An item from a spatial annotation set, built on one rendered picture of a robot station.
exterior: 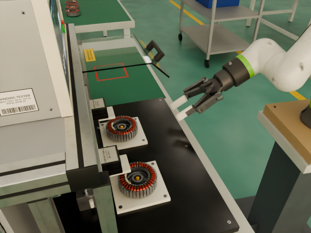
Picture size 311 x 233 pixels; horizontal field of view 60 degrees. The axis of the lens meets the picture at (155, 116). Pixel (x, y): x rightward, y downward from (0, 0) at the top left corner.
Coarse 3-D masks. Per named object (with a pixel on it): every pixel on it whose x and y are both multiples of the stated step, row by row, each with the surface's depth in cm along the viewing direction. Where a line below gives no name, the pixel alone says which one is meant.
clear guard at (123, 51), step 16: (80, 48) 87; (96, 48) 87; (112, 48) 87; (128, 48) 87; (144, 48) 90; (96, 64) 77; (112, 64) 77; (128, 64) 77; (144, 64) 78; (160, 64) 88
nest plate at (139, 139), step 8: (136, 120) 103; (104, 128) 99; (128, 128) 99; (104, 136) 95; (136, 136) 95; (144, 136) 95; (104, 144) 92; (112, 144) 92; (120, 144) 92; (128, 144) 92; (136, 144) 92; (144, 144) 93
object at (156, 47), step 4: (152, 40) 93; (148, 44) 93; (152, 44) 91; (156, 44) 91; (148, 48) 93; (152, 48) 93; (156, 48) 88; (160, 52) 85; (156, 56) 85; (160, 56) 85; (156, 60) 86
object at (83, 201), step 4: (76, 192) 71; (80, 192) 71; (88, 192) 71; (92, 192) 71; (76, 196) 70; (80, 196) 70; (84, 196) 70; (88, 196) 70; (92, 196) 70; (80, 200) 70; (84, 200) 70; (88, 200) 71; (80, 204) 71; (84, 204) 71; (88, 204) 72; (80, 208) 72; (84, 208) 72; (88, 208) 73
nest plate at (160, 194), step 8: (112, 176) 81; (144, 176) 81; (160, 176) 81; (112, 184) 78; (160, 184) 78; (120, 192) 76; (160, 192) 76; (120, 200) 74; (128, 200) 74; (136, 200) 74; (144, 200) 74; (152, 200) 74; (160, 200) 74; (168, 200) 75; (120, 208) 72; (128, 208) 72; (136, 208) 73
